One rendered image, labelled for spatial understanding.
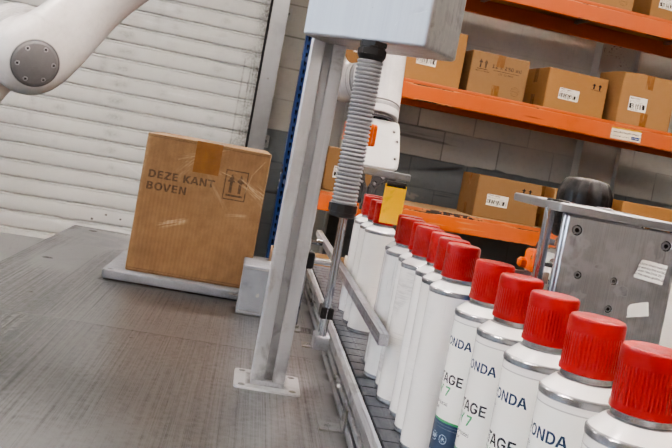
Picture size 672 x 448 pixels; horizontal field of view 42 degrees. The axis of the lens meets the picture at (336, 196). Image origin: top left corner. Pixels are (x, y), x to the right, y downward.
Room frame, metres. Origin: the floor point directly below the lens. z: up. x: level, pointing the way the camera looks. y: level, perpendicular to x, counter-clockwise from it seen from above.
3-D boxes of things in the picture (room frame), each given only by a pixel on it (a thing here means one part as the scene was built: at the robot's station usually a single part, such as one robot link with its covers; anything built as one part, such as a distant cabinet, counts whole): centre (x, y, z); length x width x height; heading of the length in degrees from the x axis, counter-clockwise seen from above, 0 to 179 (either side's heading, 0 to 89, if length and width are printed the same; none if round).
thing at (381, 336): (1.51, -0.03, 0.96); 1.07 x 0.01 x 0.01; 6
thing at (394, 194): (1.22, -0.08, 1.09); 0.03 x 0.01 x 0.06; 96
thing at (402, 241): (1.11, -0.10, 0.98); 0.05 x 0.05 x 0.20
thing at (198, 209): (1.86, 0.27, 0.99); 0.30 x 0.24 x 0.27; 6
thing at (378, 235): (1.38, -0.08, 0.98); 0.05 x 0.05 x 0.20
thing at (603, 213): (0.81, -0.23, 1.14); 0.14 x 0.11 x 0.01; 6
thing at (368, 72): (1.05, -0.01, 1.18); 0.04 x 0.04 x 0.21
